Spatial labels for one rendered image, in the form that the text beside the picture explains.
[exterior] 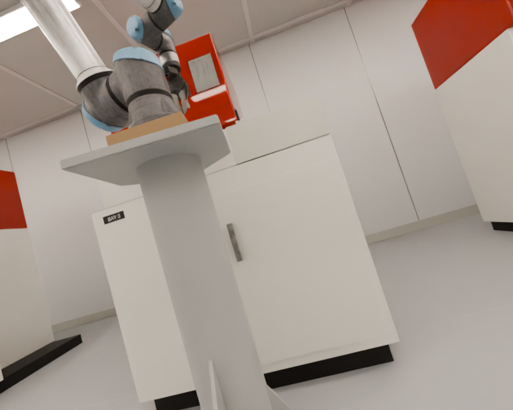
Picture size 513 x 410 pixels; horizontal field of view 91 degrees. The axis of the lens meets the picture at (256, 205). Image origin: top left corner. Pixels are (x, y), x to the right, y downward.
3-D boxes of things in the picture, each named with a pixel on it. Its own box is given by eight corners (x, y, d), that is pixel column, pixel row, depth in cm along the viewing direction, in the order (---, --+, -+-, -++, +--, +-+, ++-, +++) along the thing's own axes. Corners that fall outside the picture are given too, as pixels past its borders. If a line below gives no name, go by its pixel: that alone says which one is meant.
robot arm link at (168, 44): (146, 33, 102) (163, 44, 110) (153, 58, 101) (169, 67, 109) (159, 21, 98) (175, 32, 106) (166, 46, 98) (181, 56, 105)
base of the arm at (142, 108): (179, 115, 58) (166, 76, 58) (117, 136, 58) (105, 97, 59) (196, 137, 73) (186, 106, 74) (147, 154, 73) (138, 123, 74)
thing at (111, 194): (120, 209, 107) (111, 178, 108) (241, 168, 101) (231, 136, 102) (103, 208, 98) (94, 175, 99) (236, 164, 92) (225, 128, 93)
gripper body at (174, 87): (192, 97, 107) (185, 71, 108) (184, 86, 98) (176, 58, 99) (176, 102, 108) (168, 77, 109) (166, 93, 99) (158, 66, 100)
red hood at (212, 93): (172, 179, 235) (155, 119, 239) (254, 151, 226) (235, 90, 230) (117, 163, 160) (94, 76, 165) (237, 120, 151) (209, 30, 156)
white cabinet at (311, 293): (202, 341, 155) (166, 214, 161) (357, 301, 144) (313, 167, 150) (142, 429, 91) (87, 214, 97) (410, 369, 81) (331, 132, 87)
